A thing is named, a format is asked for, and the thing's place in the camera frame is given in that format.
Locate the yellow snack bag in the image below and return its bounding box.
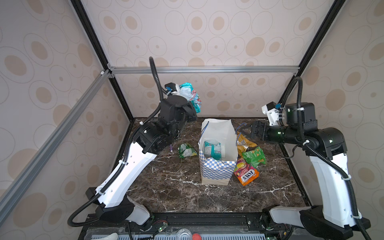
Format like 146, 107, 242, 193
237, 133, 258, 157

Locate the teal white snack pack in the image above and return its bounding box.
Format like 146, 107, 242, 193
180, 83, 202, 114

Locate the green corn snack bag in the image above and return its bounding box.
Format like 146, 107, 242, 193
242, 147, 267, 168

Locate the green white small snack pack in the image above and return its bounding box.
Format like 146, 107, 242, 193
178, 143, 198, 159

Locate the blue checkered paper bag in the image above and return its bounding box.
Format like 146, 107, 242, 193
198, 119, 238, 186

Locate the orange Foxs candy bag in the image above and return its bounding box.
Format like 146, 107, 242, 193
234, 158, 260, 186

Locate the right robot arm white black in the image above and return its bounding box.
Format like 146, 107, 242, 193
250, 102, 371, 240

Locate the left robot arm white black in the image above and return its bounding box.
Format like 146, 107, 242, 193
88, 96, 197, 225

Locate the teal snack pack in bag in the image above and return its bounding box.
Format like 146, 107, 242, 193
204, 142, 222, 161

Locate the clear plastic cup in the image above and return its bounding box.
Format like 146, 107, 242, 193
176, 229, 193, 240

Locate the red emergency button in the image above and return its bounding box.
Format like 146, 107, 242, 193
192, 233, 202, 240

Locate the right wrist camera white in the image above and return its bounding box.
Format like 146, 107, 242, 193
262, 102, 283, 127

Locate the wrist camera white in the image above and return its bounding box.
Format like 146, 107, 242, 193
165, 83, 181, 96
262, 102, 283, 127

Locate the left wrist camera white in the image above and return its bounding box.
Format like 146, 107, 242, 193
165, 83, 181, 96

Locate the aluminium rail back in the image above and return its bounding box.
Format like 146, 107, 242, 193
111, 66, 300, 75

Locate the aluminium rail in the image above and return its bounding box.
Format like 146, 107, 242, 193
1, 70, 111, 225
111, 66, 300, 75

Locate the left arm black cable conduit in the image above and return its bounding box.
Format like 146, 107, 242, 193
67, 56, 169, 228

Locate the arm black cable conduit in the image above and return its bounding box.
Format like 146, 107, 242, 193
67, 56, 169, 228
281, 76, 373, 240

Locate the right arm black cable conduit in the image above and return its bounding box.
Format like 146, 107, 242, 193
281, 76, 373, 240

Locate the black corner frame post right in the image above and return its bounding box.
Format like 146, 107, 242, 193
279, 0, 346, 109

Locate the black corner frame post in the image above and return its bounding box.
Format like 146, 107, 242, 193
279, 0, 346, 109
70, 0, 135, 122

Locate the black corner frame post left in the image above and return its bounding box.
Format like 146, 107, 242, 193
70, 0, 135, 122

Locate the aluminium rail left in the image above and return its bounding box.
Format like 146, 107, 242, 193
1, 70, 111, 225

